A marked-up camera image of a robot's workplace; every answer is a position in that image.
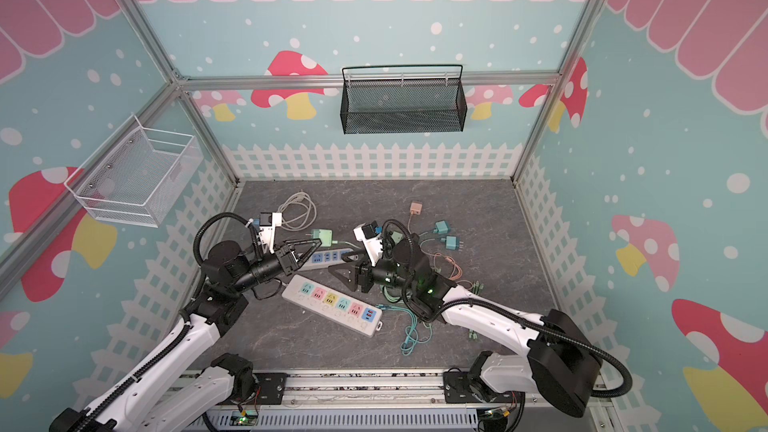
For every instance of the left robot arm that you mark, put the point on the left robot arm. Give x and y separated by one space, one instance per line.
137 402

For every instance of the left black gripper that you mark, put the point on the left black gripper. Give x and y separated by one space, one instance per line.
293 262

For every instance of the pink charger plug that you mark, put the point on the pink charger plug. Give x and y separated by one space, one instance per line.
416 208

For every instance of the aluminium front rail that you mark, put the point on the aluminium front rail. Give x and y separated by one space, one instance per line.
387 400

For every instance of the black mesh wall basket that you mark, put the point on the black mesh wall basket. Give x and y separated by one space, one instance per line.
403 99

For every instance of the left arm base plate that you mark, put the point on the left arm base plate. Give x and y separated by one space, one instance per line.
264 388

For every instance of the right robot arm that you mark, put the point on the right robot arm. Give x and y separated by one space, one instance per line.
549 355

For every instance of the white mesh wall basket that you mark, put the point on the white mesh wall basket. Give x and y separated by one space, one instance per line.
136 176

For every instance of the small white blue power strip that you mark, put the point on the small white blue power strip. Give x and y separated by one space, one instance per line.
325 259

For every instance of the teal charger plug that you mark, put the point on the teal charger plug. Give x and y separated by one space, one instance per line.
451 243
441 228

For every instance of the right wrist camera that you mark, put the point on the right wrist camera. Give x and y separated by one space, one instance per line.
370 238

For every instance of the large white multicolour power strip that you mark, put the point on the large white multicolour power strip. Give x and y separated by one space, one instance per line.
333 305

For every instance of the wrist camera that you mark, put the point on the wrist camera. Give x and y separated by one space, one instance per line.
370 238
265 227

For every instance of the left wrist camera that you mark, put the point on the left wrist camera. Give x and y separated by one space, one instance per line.
265 227

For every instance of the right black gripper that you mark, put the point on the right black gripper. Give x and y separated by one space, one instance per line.
363 275

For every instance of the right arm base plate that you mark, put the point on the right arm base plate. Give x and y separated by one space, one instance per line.
462 387

